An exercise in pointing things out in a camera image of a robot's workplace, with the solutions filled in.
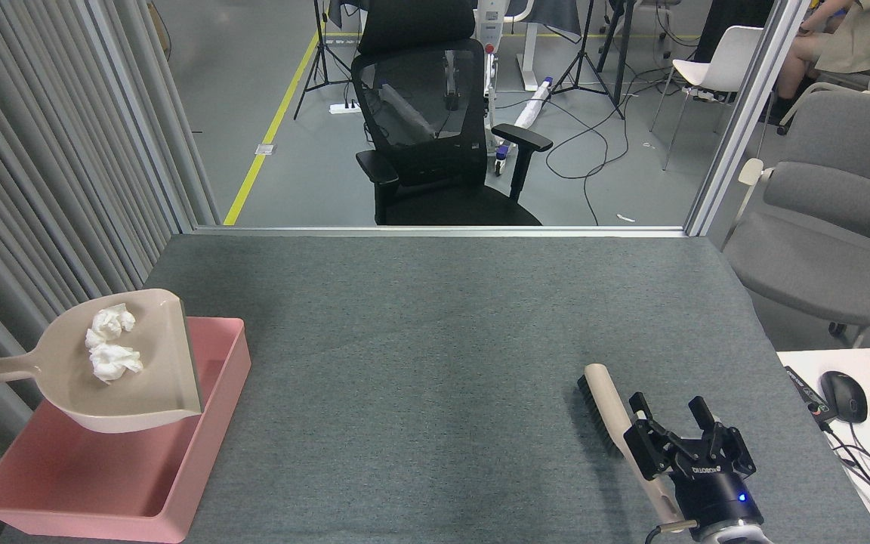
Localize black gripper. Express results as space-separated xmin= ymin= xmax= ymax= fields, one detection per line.
xmin=624 ymin=391 xmax=764 ymax=539

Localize beige brush with black bristles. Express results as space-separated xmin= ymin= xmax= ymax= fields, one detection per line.
xmin=577 ymin=363 xmax=685 ymax=533

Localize beige plastic dustpan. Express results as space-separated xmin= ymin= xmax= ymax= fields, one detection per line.
xmin=0 ymin=289 xmax=203 ymax=434

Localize pink plastic bin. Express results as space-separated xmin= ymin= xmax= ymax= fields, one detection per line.
xmin=0 ymin=317 xmax=251 ymax=543

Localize black labelled device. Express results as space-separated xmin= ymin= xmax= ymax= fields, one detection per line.
xmin=784 ymin=366 xmax=838 ymax=424

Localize black computer mouse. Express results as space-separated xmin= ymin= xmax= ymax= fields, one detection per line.
xmin=818 ymin=370 xmax=868 ymax=424

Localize grey ribbed curtain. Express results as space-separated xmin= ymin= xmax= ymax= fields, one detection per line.
xmin=0 ymin=0 xmax=221 ymax=544

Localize grey upholstered chair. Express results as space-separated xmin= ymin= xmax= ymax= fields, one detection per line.
xmin=720 ymin=89 xmax=870 ymax=350

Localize black mesh office chair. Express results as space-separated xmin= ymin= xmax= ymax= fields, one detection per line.
xmin=350 ymin=0 xmax=554 ymax=226

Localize white plastic chair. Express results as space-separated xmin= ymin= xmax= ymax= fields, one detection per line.
xmin=649 ymin=26 xmax=776 ymax=171

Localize black tripod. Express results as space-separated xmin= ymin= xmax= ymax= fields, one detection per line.
xmin=552 ymin=0 xmax=626 ymax=120
xmin=293 ymin=0 xmax=360 ymax=120

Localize seated person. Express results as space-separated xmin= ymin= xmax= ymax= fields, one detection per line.
xmin=775 ymin=0 xmax=870 ymax=125

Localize white stand on wheels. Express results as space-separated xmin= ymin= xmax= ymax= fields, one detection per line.
xmin=446 ymin=0 xmax=534 ymax=176

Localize black desk cable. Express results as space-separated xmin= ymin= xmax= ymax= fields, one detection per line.
xmin=820 ymin=419 xmax=870 ymax=501

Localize black floor cables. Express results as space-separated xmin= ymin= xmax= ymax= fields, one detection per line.
xmin=545 ymin=45 xmax=708 ymax=226

